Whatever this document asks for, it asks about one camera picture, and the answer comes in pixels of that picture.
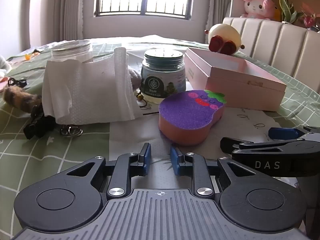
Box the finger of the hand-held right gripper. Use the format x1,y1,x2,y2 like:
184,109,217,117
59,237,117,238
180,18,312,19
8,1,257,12
220,137,254,153
268,127,309,140

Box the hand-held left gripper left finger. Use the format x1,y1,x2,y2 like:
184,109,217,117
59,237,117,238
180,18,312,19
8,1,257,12
65,143,152,201

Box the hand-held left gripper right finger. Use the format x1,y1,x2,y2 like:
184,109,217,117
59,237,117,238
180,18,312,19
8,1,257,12
170,145,255,200

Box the pink cardboard box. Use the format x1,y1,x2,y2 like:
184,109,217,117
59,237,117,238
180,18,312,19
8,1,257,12
184,47,287,112

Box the pink fluffy pompom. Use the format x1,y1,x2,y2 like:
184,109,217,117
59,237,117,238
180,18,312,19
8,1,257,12
129,69,142,89

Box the brown furry pompom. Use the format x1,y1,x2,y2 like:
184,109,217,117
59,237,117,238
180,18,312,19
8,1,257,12
2,87,42,112

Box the white printed cloth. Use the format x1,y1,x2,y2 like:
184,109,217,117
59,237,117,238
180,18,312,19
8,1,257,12
50,35,284,180

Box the purple eggplant sponge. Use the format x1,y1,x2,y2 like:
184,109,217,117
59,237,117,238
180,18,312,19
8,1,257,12
158,89,225,146

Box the green lid glass jar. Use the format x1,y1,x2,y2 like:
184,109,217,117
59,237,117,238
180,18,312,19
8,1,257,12
139,49,187,99

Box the white paper towel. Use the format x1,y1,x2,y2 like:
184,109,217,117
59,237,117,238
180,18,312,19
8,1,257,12
42,47,143,125

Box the beige padded headboard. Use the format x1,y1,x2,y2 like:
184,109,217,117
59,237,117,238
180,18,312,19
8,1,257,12
222,17,320,94

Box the green checked bed sheet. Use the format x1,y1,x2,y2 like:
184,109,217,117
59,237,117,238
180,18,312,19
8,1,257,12
0,37,320,230

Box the cream plush toy red feet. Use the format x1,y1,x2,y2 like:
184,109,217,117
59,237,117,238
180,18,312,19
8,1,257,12
204,23,245,55

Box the red flower plant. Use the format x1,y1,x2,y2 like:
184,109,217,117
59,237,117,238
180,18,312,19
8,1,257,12
301,2,320,32

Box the green leafy plant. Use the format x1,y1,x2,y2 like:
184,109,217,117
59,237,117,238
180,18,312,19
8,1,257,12
279,0,304,25

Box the clear plastic jar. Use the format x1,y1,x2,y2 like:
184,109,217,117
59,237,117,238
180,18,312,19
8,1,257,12
51,41,93,64

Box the pink plush toy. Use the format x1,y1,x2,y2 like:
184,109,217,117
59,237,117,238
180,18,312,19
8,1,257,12
240,0,275,20

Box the pale pleated curtain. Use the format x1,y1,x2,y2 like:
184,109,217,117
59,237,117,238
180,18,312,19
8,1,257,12
205,0,234,30
30,0,85,48

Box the white plush toy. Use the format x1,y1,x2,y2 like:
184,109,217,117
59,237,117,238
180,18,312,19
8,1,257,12
0,55,13,78

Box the beaded cord charm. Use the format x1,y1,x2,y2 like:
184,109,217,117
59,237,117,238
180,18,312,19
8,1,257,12
135,92,150,110

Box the metal key ring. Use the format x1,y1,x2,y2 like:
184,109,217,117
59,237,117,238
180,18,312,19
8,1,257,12
60,125,83,137

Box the black strap buckle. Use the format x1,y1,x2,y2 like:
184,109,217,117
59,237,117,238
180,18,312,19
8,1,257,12
23,104,57,140

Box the black hair tie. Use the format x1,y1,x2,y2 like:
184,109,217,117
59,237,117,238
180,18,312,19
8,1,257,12
7,77,27,88

